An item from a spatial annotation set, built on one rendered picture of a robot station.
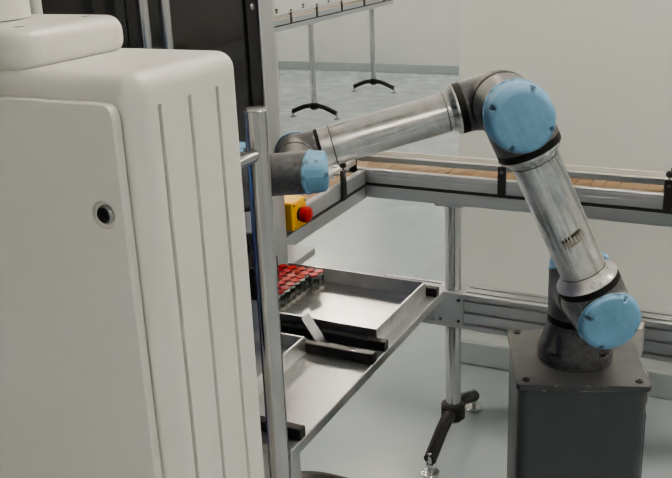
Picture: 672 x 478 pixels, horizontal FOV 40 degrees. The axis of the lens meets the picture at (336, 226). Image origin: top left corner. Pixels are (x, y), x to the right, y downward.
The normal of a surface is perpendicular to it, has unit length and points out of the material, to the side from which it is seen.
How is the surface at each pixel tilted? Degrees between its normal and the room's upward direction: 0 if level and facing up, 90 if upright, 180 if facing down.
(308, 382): 0
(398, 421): 0
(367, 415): 0
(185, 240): 90
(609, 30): 90
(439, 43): 90
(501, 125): 83
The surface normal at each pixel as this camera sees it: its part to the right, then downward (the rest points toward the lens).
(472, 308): -0.44, 0.30
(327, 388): -0.04, -0.95
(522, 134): 0.00, 0.20
